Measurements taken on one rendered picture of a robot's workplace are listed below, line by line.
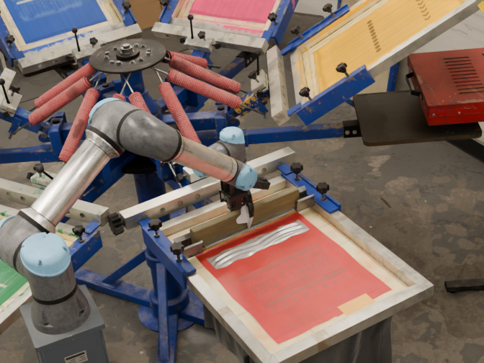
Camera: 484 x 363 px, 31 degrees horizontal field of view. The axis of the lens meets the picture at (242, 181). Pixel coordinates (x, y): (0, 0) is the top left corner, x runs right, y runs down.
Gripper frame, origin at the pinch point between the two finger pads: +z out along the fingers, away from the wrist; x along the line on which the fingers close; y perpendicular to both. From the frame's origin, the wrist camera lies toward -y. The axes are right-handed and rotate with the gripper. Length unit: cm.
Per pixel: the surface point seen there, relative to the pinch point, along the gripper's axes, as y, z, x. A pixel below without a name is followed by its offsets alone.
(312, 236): -16.3, 5.4, 14.6
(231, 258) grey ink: 11.5, 4.9, 8.7
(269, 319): 16.7, 5.3, 40.4
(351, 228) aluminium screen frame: -26.2, 2.0, 22.4
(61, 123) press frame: 28, -3, -99
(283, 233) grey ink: -9.1, 5.0, 7.7
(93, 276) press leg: 23, 96, -125
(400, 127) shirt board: -84, 6, -24
